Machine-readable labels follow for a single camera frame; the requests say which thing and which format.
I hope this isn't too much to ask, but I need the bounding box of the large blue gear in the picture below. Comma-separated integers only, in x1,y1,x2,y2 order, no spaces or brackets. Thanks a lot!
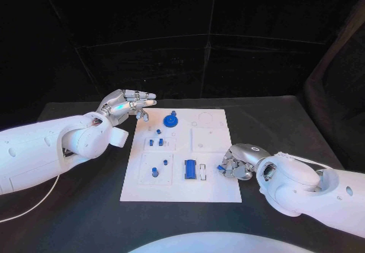
163,115,178,128

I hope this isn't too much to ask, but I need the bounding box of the white task board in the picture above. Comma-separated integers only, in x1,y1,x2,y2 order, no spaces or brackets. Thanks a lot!
119,108,242,203

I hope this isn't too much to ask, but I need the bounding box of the white cable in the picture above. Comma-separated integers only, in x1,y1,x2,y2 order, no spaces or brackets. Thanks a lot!
0,174,60,223
274,151,334,170

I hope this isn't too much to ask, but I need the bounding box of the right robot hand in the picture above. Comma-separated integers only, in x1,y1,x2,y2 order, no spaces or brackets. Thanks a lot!
217,143,271,181

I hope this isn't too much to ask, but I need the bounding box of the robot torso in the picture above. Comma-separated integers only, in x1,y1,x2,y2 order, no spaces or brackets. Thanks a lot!
128,231,317,253

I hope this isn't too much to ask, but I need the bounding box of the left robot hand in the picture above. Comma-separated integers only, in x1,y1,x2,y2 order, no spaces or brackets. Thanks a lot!
95,89,157,127

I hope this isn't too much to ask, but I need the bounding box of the blue long cylinder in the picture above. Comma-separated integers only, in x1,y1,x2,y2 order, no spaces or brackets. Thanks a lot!
183,159,197,180

